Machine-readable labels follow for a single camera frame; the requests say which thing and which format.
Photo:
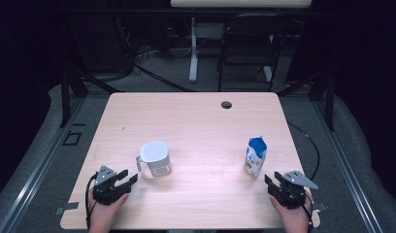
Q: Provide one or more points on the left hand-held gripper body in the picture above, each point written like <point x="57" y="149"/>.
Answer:
<point x="104" y="191"/>

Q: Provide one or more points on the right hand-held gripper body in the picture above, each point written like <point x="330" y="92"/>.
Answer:
<point x="290" y="194"/>

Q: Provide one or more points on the clear container with white lid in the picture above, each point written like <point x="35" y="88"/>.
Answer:
<point x="154" y="152"/>

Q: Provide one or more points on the person's right hand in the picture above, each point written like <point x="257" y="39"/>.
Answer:
<point x="294" y="220"/>

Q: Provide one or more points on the person's left hand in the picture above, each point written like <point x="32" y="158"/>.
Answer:
<point x="104" y="218"/>

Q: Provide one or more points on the grey tape strip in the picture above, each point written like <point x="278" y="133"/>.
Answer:
<point x="68" y="207"/>
<point x="320" y="207"/>

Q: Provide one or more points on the black round table grommet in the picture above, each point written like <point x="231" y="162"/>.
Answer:
<point x="226" y="105"/>

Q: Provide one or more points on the black metal stand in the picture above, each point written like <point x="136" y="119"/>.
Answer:
<point x="65" y="103"/>
<point x="330" y="103"/>

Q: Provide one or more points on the black folding chair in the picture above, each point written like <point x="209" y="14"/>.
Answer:
<point x="251" y="35"/>

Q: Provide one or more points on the white background desk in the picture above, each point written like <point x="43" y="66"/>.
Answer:
<point x="238" y="3"/>

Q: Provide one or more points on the aluminium floor rail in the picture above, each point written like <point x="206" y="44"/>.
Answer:
<point x="351" y="181"/>
<point x="34" y="181"/>

